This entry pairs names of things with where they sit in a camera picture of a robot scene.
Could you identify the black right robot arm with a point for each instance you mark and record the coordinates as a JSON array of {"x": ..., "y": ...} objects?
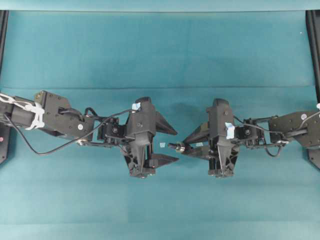
[{"x": 278, "y": 131}]

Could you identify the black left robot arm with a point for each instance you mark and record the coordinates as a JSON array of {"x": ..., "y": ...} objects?
[{"x": 53, "y": 114}]

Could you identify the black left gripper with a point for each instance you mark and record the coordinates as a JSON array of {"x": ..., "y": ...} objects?
[{"x": 139, "y": 156}]

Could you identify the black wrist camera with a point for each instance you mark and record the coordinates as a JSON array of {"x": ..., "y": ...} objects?
[
  {"x": 221, "y": 119},
  {"x": 142, "y": 118}
]

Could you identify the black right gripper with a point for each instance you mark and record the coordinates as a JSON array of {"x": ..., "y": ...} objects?
[{"x": 221, "y": 152}]

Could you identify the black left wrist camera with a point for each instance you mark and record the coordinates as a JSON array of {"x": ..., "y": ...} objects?
[{"x": 142, "y": 118}]

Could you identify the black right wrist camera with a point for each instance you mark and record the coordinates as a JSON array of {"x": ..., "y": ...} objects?
[{"x": 221, "y": 119}]

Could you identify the white cable tie bundle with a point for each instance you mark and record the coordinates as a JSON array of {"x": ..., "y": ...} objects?
[{"x": 35, "y": 108}]

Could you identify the dark threaded metal shaft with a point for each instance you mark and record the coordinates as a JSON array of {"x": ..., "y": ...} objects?
[{"x": 180, "y": 147}]

